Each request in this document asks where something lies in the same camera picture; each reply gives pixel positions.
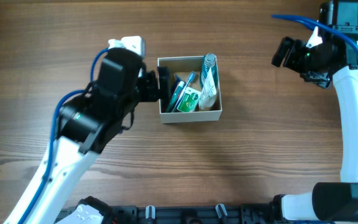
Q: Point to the green white soap box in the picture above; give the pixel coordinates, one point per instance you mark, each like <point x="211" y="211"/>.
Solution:
<point x="190" y="101"/>

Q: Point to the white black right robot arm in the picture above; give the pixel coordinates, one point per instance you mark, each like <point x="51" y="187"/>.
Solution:
<point x="330" y="202"/>

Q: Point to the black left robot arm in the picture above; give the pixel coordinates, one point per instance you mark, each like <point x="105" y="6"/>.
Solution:
<point x="84" y="121"/>

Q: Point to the red green toothpaste tube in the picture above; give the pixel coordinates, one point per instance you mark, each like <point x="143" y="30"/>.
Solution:
<point x="175" y="96"/>

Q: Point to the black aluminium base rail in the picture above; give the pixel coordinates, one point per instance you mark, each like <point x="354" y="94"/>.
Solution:
<point x="220" y="213"/>

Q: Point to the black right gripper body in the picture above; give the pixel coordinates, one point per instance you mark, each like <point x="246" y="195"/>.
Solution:
<point x="295" y="56"/>

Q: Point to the white cream tube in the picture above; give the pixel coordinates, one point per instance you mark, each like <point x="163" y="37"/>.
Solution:
<point x="209" y="93"/>

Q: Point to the blue disposable razor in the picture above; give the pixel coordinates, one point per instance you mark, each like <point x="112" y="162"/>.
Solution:
<point x="176" y="80"/>

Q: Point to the white open cardboard box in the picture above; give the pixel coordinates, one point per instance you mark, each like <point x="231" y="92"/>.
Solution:
<point x="182" y="66"/>

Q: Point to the teal mouthwash bottle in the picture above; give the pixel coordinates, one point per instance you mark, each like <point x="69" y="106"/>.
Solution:
<point x="209" y="62"/>

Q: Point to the blue white toothbrush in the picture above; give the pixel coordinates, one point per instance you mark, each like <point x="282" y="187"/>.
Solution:
<point x="190" y="80"/>

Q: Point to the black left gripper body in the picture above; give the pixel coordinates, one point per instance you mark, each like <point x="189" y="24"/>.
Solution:
<point x="149" y="87"/>

